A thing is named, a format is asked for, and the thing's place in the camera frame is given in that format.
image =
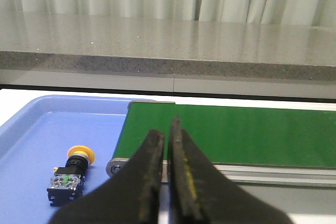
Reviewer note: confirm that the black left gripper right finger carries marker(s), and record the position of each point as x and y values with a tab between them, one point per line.
200	193

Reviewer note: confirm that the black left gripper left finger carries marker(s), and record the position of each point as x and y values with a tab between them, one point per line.
132	195

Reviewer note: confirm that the yellow push button switch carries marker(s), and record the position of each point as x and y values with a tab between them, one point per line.
67	182

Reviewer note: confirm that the green conveyor belt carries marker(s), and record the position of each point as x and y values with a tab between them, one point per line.
238	135

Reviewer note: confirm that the blue plastic tray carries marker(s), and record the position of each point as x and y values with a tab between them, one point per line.
37	139

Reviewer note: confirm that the grey stone counter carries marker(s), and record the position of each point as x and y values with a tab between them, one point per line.
103	52

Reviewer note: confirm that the aluminium conveyor frame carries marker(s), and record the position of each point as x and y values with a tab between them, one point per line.
260	174

